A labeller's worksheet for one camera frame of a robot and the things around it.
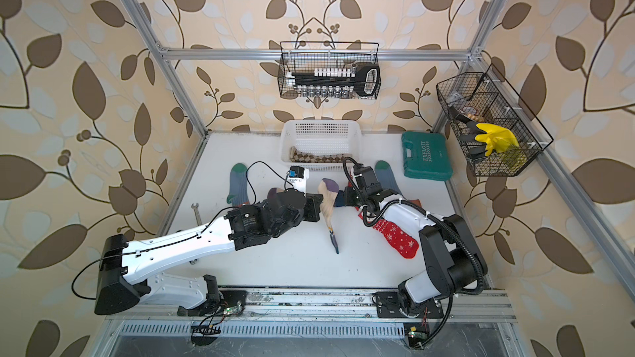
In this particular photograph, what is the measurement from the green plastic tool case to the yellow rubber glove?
0.34 metres

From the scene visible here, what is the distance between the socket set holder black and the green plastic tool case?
0.36m

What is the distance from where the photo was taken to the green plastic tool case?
1.03 metres

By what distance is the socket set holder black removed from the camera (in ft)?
→ 2.70
